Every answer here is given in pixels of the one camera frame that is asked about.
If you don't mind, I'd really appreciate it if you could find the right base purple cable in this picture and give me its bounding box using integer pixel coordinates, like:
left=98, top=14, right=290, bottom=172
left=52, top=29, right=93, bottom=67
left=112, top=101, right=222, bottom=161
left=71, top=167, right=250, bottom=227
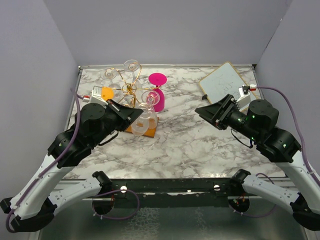
left=231, top=172, right=280, bottom=219

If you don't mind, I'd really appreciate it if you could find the clear wine glass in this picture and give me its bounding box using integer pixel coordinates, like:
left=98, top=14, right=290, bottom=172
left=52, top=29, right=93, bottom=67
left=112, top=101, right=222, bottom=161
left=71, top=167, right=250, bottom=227
left=131, top=103, right=152, bottom=136
left=100, top=67, right=121, bottom=91
left=123, top=59, right=142, bottom=89

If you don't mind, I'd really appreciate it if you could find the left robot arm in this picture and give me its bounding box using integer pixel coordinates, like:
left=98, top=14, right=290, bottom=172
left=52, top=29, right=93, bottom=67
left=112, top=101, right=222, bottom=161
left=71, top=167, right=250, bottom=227
left=0, top=99, right=143, bottom=233

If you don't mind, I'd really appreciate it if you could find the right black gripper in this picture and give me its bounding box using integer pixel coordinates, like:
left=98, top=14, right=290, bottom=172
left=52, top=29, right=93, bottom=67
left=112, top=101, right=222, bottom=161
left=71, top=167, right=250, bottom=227
left=195, top=93, right=260, bottom=142

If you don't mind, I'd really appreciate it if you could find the pink plastic wine glass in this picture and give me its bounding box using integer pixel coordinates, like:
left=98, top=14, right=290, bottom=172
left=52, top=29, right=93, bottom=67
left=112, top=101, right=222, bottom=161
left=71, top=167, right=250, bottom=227
left=148, top=72, right=167, bottom=112

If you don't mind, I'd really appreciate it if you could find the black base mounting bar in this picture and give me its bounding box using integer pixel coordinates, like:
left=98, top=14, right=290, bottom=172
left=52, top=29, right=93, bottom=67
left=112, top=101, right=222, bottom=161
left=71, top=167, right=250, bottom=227
left=84, top=168, right=261, bottom=210

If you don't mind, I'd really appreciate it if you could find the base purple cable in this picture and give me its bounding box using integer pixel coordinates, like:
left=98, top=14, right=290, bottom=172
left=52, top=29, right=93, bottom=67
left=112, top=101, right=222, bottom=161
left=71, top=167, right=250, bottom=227
left=91, top=187, right=142, bottom=221
left=231, top=172, right=280, bottom=219

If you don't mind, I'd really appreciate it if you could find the white board gold rim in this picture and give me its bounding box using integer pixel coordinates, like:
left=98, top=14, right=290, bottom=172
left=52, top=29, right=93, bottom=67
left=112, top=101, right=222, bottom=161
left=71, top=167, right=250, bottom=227
left=199, top=62, right=257, bottom=104

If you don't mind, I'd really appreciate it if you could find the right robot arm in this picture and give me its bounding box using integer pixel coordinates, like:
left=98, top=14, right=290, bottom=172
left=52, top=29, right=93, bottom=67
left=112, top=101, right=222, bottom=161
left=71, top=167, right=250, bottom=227
left=195, top=94, right=320, bottom=231

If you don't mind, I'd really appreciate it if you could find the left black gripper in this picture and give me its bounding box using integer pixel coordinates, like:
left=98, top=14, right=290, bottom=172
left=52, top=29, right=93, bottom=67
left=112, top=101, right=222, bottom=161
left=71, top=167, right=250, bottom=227
left=90, top=98, right=144, bottom=148

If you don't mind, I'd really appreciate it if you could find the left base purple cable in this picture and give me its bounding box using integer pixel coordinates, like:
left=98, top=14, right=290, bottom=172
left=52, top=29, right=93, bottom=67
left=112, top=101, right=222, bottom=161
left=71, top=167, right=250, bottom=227
left=91, top=187, right=142, bottom=221

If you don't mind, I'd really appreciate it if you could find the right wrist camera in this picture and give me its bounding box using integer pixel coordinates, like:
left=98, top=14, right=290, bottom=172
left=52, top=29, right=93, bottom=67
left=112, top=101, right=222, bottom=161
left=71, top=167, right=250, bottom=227
left=236, top=84, right=258, bottom=112

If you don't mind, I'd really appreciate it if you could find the yellow plastic wine glass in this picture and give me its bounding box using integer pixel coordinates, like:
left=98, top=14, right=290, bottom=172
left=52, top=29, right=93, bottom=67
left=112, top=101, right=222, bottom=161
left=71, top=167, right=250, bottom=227
left=100, top=87, right=115, bottom=101

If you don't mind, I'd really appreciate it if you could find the gold wire glass rack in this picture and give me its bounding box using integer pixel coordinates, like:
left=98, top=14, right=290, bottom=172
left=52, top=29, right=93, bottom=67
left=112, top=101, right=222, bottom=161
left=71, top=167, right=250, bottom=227
left=113, top=69, right=157, bottom=138

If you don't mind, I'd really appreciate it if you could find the clear flute glass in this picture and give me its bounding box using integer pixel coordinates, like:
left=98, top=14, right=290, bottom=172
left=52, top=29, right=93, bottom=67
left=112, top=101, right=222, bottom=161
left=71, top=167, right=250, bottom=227
left=139, top=90, right=160, bottom=129

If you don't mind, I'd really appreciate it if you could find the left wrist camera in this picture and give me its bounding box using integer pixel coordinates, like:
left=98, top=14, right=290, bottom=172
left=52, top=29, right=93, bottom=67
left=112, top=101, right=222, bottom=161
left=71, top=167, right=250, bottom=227
left=82, top=86, right=106, bottom=105

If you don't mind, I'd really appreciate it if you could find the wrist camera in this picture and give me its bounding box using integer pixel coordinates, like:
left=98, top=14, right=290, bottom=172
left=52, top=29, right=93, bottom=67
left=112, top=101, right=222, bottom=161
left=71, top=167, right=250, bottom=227
left=82, top=86, right=106, bottom=105
left=236, top=84, right=258, bottom=112

